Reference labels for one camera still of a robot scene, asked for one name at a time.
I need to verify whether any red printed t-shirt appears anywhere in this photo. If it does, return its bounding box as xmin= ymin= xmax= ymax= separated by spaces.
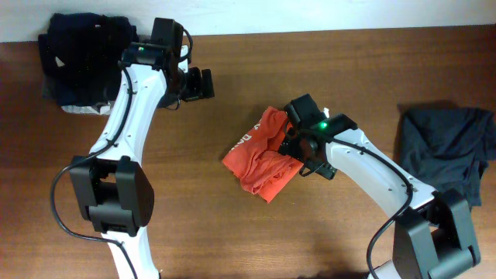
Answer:
xmin=222 ymin=106 xmax=303 ymax=202

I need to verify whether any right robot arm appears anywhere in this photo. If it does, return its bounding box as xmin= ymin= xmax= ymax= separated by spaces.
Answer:
xmin=278 ymin=94 xmax=481 ymax=279

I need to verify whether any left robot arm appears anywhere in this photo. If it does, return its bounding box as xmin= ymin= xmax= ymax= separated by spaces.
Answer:
xmin=68 ymin=18 xmax=215 ymax=278

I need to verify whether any black folded garment on pile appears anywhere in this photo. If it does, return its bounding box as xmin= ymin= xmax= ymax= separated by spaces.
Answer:
xmin=38 ymin=12 xmax=138 ymax=106

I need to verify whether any dark grey t-shirt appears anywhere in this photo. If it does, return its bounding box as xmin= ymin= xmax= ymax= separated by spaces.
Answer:
xmin=398 ymin=108 xmax=495 ymax=207

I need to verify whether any grey folded garment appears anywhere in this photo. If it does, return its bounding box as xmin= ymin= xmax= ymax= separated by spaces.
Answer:
xmin=41 ymin=75 xmax=115 ymax=115

